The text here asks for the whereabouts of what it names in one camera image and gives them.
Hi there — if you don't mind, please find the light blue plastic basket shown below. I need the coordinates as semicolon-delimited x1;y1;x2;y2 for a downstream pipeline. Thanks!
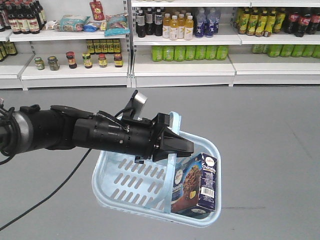
91;111;222;228

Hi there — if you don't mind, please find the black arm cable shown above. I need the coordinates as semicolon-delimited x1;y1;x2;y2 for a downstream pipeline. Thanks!
0;147;92;232

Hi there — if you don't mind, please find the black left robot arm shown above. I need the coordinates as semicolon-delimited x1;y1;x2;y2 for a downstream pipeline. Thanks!
0;104;194;162

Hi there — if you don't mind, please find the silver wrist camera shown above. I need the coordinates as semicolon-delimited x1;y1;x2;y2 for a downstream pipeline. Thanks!
131;90;148;120

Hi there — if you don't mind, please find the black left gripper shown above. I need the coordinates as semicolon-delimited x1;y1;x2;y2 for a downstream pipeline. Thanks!
121;113;194;162

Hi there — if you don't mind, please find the chocolate cookie box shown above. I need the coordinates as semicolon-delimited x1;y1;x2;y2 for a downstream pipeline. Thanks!
171;152;217;218

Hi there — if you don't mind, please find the white supermarket shelf unit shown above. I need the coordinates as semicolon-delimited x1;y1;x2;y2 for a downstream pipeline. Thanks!
0;0;320;91

